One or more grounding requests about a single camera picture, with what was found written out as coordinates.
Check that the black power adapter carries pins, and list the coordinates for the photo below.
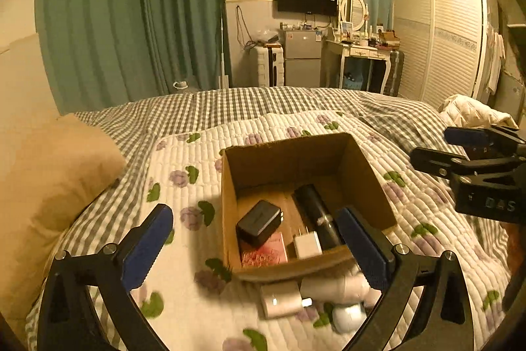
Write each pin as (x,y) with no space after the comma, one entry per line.
(257,223)

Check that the oval white vanity mirror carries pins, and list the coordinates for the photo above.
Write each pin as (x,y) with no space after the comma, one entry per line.
(353,9)

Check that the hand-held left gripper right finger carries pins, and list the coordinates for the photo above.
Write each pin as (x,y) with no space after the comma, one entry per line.
(361,248)

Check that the hanging white towel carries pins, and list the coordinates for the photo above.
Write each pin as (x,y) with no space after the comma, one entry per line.
(495,59)

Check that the white standing pole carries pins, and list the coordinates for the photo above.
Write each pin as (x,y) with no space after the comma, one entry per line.
(224,63)

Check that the small white plug charger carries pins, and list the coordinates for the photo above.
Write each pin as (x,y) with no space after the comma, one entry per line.
(308,246)

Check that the floral quilted mat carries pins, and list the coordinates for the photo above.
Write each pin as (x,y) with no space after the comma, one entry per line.
(197,170)

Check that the pink patterned small box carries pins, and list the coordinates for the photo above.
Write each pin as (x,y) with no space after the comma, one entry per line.
(267,254)

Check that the white louvered wardrobe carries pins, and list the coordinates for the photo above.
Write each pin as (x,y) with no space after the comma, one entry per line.
(439,30)

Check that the white power adapter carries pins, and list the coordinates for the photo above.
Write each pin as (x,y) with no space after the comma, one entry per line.
(281,299)

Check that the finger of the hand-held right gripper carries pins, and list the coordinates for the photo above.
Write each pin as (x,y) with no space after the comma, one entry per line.
(435,162)
(464,136)

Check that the white round earbud case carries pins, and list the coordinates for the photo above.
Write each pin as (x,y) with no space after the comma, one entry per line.
(349,319)

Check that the beige pillow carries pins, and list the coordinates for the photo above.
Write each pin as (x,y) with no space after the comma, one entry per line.
(53,186)

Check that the dark suitcase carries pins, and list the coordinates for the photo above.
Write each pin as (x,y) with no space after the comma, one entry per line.
(390,71)

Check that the brown cardboard box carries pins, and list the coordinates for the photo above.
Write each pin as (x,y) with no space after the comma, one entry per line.
(353,178)

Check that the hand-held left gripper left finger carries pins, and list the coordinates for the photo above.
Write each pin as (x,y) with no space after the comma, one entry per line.
(144,252)

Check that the grey small fridge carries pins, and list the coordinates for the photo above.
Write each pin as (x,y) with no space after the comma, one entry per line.
(302,59)

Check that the wide green curtain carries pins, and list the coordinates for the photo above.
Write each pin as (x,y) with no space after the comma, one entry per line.
(123,14)

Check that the black cylindrical bottle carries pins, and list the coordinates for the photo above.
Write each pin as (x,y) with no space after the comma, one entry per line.
(314,207)

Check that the white ribbed suitcase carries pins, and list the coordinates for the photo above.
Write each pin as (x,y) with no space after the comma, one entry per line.
(267,67)

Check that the white dressing table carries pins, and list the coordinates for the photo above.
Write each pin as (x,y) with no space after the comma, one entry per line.
(361,51)

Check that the white puffy duvet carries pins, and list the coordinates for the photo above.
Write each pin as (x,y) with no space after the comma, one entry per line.
(472,112)

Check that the white plastic bottle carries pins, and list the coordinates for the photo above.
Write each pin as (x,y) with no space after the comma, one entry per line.
(328,287)

